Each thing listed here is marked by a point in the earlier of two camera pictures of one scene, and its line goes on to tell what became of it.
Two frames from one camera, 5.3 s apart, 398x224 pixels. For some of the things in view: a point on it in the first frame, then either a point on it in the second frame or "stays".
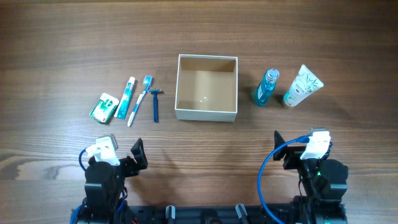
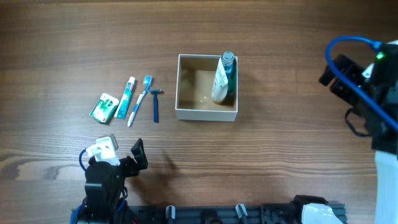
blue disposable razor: [155, 103] stays
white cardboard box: [207, 88] stays
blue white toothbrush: [147, 81] stays
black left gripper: [131, 163] stays
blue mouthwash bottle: [266, 87] → [229, 66]
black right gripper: [290, 158] → [347, 80]
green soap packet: [104, 109] stays
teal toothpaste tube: [120, 111] stays
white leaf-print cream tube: [306, 83] → [220, 87]
